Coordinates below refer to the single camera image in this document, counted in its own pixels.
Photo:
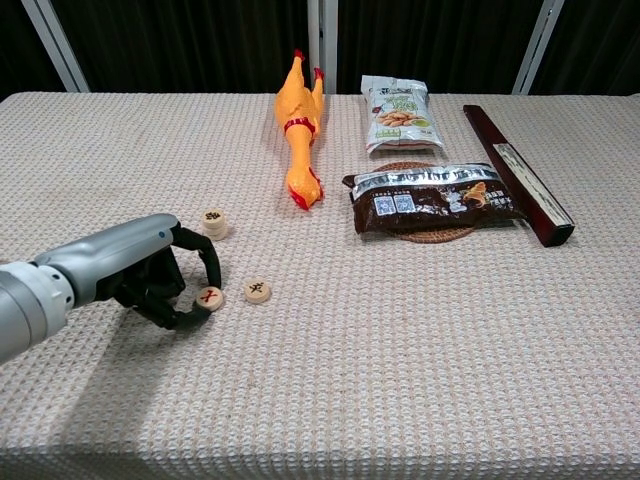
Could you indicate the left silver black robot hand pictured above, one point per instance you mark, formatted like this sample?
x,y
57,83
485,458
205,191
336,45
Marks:
x,y
115,250

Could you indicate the yellow rubber chicken toy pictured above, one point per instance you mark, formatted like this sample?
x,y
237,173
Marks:
x,y
300,150

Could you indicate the dark curtain panel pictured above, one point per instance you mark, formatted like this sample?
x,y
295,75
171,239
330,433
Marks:
x,y
20,45
595,45
190,45
430,40

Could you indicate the beige waffle tablecloth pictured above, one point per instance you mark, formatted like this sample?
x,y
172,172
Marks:
x,y
350,325

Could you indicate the white snack bag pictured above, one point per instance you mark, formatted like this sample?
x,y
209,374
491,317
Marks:
x,y
400,130

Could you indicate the brown snack bag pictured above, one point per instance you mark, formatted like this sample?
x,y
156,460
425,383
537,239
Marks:
x,y
425,205

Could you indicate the round woven rattan coaster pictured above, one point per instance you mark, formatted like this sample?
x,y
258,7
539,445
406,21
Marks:
x,y
430,235

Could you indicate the dark red folded fan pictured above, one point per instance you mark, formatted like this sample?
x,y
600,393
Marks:
x,y
520,175

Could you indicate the grey aluminium frame post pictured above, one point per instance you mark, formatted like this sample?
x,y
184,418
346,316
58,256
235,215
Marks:
x,y
55,45
537,45
322,35

